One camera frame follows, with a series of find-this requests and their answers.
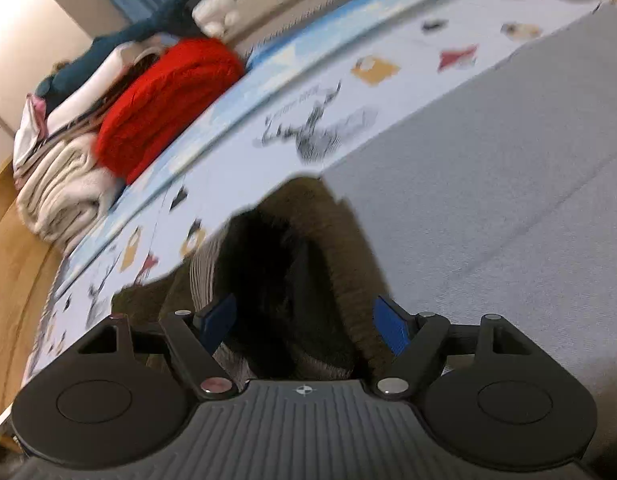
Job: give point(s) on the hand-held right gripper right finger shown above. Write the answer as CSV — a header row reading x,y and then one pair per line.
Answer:
x,y
393,322

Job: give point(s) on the olive brown pants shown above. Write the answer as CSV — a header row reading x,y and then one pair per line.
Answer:
x,y
338,240

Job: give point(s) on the red folded blanket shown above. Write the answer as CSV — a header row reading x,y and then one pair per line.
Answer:
x,y
163,100

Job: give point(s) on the white plush toy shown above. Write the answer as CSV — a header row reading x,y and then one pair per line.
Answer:
x,y
216,12

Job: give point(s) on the wooden bed frame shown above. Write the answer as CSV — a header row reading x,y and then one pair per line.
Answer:
x,y
18,285

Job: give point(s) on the grey bed sheet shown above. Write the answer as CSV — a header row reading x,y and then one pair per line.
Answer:
x,y
488,185

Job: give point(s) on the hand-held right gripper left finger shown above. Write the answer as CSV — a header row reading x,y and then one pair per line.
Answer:
x,y
218,317

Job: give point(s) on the white pink folded cloth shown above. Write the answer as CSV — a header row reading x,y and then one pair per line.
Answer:
x,y
73,100

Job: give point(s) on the cream folded blanket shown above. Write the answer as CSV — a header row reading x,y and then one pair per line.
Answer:
x,y
58,190

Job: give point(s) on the blue shark plush toy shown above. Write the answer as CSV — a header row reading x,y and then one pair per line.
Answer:
x,y
128,35

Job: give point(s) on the printed bed sheet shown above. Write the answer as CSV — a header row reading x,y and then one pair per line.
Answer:
x,y
298,90

